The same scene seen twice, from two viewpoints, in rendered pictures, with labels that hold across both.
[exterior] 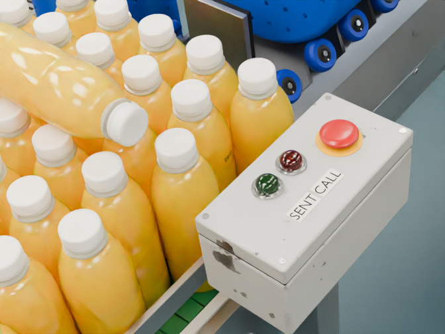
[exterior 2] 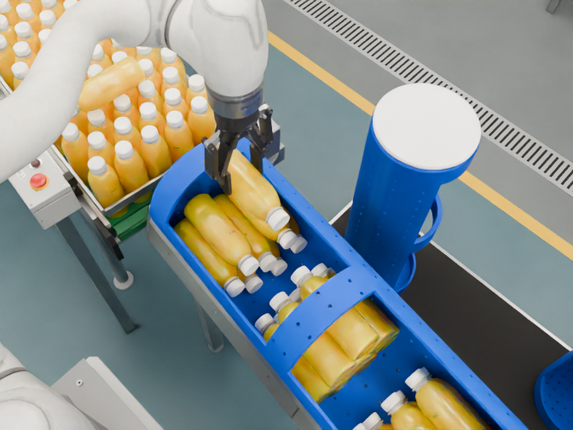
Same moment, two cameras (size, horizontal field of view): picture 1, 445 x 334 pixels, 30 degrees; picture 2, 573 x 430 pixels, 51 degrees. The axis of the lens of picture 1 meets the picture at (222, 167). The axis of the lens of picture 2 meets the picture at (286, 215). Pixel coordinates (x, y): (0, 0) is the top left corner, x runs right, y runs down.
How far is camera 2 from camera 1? 1.51 m
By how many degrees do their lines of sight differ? 52
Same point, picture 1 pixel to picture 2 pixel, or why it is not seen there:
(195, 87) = (96, 140)
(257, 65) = (98, 163)
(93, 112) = not seen: hidden behind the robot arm
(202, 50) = (120, 146)
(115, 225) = not seen: hidden behind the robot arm
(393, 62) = (200, 295)
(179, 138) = (69, 130)
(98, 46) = (143, 110)
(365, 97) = (182, 276)
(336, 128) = (39, 178)
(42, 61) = (100, 76)
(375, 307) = (267, 396)
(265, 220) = not seen: hidden behind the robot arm
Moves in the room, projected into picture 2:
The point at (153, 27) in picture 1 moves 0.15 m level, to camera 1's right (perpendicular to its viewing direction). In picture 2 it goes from (147, 130) to (135, 183)
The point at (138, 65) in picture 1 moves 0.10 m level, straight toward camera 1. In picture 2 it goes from (122, 122) to (80, 123)
